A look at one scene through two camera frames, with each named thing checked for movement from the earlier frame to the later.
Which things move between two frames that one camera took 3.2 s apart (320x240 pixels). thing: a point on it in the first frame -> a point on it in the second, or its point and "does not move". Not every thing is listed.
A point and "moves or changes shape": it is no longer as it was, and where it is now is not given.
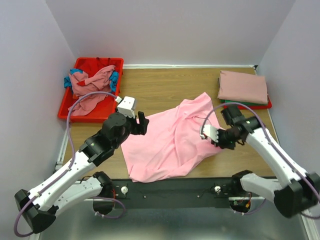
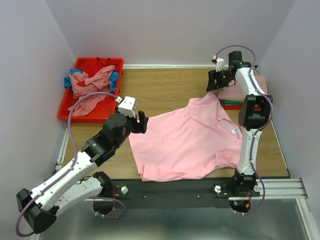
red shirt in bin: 91,66 does not move
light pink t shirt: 173,144 moves or changes shape
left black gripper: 140,128 does not move
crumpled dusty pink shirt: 82,84 does not move
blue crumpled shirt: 114,78 does not move
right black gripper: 221,144 -> 212,75
